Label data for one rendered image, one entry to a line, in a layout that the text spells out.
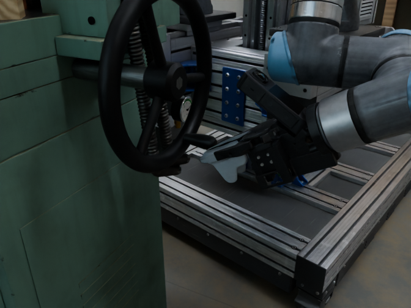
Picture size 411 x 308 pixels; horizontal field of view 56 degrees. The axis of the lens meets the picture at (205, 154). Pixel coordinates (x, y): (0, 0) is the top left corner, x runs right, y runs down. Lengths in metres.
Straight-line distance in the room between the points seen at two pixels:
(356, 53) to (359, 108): 0.11
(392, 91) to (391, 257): 1.18
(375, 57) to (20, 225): 0.59
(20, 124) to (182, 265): 0.94
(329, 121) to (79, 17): 0.40
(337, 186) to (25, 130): 1.18
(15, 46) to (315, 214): 1.05
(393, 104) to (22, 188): 0.54
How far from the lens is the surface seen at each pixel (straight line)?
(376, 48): 0.58
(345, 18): 1.06
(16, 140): 0.65
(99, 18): 0.63
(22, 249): 0.72
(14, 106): 0.64
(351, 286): 1.45
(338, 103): 0.51
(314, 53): 0.58
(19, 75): 0.64
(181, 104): 0.90
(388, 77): 0.51
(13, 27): 0.63
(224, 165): 0.60
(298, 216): 1.35
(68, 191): 0.75
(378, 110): 0.50
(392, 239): 1.72
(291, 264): 1.20
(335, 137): 0.51
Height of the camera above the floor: 0.98
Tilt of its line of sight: 27 degrees down
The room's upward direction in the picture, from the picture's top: straight up
